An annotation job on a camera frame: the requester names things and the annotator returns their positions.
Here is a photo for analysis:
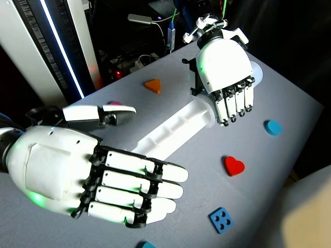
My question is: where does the blue square four-hole block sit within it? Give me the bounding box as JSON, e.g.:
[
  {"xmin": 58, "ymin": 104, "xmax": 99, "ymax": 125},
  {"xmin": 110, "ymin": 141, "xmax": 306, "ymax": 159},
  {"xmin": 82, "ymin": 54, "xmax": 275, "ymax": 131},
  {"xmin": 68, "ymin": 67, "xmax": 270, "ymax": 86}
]
[{"xmin": 208, "ymin": 207, "xmax": 236, "ymax": 235}]

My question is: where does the white power strip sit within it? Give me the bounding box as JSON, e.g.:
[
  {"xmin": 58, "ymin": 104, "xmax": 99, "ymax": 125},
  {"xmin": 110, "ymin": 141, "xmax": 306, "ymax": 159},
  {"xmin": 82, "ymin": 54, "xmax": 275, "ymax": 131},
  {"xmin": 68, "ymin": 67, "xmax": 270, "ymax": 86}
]
[{"xmin": 129, "ymin": 53, "xmax": 158, "ymax": 73}]

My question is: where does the red heart block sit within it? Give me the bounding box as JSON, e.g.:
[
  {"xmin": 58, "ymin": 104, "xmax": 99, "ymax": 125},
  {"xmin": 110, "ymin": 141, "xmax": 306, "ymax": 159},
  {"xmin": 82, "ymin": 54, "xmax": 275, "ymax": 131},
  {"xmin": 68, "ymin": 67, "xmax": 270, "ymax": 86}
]
[{"xmin": 222, "ymin": 156, "xmax": 246, "ymax": 177}]

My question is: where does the white column with light strip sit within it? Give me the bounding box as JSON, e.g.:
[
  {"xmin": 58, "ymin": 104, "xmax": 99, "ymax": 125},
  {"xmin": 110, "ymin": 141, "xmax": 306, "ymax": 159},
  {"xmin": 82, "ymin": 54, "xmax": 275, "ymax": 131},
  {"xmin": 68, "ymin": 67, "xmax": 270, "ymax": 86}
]
[{"xmin": 0, "ymin": 0, "xmax": 104, "ymax": 105}]

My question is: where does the white cable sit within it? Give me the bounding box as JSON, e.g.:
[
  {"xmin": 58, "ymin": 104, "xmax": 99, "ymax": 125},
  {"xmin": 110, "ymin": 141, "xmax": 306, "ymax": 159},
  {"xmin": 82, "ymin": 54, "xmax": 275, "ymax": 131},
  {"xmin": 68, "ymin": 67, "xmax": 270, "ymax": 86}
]
[{"xmin": 151, "ymin": 22, "xmax": 166, "ymax": 56}]

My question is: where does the orange triangle block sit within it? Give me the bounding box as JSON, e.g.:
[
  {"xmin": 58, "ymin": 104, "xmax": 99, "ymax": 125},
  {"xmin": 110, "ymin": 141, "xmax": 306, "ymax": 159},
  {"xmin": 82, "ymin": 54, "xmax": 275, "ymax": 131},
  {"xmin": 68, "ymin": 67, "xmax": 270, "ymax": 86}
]
[{"xmin": 144, "ymin": 79, "xmax": 161, "ymax": 94}]

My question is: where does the grey table cloth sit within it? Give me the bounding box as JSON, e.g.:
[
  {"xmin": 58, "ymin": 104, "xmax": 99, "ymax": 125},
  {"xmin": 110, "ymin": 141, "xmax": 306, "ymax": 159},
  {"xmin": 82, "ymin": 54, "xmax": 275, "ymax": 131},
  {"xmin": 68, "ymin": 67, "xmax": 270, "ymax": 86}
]
[{"xmin": 0, "ymin": 41, "xmax": 325, "ymax": 248}]

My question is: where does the silver grey adapter box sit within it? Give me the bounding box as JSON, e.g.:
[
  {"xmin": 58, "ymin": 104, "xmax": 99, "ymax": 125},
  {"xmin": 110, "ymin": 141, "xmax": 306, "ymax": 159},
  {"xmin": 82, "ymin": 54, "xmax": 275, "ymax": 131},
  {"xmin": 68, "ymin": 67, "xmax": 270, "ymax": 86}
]
[{"xmin": 127, "ymin": 14, "xmax": 154, "ymax": 25}]

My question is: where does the blue disc block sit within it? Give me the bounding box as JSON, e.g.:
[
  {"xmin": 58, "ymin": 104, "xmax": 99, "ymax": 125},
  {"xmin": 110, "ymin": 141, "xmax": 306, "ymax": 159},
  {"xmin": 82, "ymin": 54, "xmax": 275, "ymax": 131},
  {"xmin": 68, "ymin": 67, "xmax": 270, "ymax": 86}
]
[{"xmin": 263, "ymin": 119, "xmax": 283, "ymax": 136}]

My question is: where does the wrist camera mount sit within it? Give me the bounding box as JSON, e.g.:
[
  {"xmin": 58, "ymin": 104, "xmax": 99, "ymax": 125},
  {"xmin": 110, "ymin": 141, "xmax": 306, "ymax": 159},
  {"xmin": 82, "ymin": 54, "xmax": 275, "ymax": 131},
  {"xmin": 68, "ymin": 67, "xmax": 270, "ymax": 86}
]
[{"xmin": 182, "ymin": 17, "xmax": 250, "ymax": 50}]

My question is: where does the beige blurry foreground object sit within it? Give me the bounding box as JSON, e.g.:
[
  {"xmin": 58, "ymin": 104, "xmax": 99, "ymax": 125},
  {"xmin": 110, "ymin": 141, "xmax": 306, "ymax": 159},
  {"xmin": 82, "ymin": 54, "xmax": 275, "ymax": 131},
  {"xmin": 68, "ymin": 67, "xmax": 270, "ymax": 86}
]
[{"xmin": 278, "ymin": 165, "xmax": 331, "ymax": 248}]

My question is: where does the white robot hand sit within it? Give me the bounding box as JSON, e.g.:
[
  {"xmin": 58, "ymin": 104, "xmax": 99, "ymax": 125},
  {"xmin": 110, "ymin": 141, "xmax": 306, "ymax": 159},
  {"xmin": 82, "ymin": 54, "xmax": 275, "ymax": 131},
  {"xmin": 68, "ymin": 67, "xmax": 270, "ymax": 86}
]
[
  {"xmin": 5, "ymin": 104, "xmax": 189, "ymax": 229},
  {"xmin": 182, "ymin": 38, "xmax": 257, "ymax": 127}
]

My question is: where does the white translucent tube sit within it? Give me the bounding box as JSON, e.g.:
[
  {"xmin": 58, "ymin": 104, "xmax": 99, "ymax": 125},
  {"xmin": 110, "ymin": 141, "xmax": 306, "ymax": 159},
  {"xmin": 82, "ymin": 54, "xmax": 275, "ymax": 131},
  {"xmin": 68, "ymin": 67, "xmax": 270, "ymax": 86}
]
[{"xmin": 130, "ymin": 60, "xmax": 264, "ymax": 160}]

